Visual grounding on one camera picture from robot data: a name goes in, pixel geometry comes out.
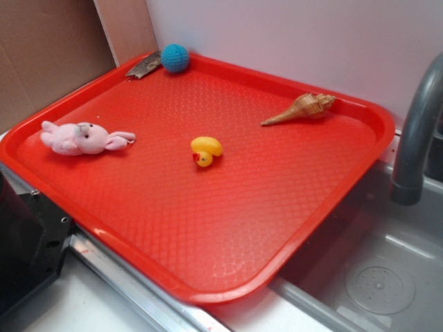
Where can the brown cardboard panel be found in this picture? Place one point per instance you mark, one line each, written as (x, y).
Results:
(51, 48)

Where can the grey bark piece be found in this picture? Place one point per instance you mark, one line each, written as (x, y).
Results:
(145, 66)

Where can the red plastic tray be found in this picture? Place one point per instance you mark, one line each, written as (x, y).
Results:
(211, 234)

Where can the blue crocheted ball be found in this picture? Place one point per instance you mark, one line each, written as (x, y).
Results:
(175, 58)

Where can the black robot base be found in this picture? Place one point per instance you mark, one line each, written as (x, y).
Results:
(34, 236)

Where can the grey toy faucet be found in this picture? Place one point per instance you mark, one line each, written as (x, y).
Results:
(419, 153)

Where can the pink plush bunny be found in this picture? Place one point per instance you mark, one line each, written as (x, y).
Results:
(83, 138)

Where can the yellow rubber duck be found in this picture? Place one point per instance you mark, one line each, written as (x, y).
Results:
(204, 148)

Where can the brown spiral sea shell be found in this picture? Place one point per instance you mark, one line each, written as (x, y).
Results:
(307, 106)

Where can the grey plastic sink basin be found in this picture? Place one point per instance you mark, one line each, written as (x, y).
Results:
(372, 265)

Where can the silver metal rail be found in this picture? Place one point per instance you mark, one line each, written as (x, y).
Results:
(98, 291)

